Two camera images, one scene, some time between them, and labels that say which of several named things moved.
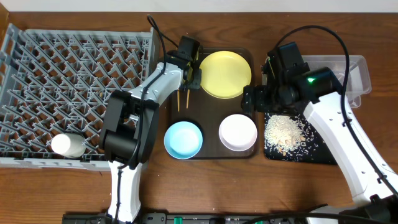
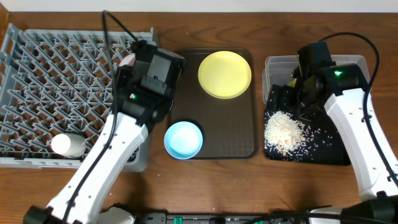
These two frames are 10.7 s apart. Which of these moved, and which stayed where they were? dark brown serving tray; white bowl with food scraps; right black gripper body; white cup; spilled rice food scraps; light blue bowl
Moved: right black gripper body; white bowl with food scraps
Stayed: spilled rice food scraps; white cup; light blue bowl; dark brown serving tray
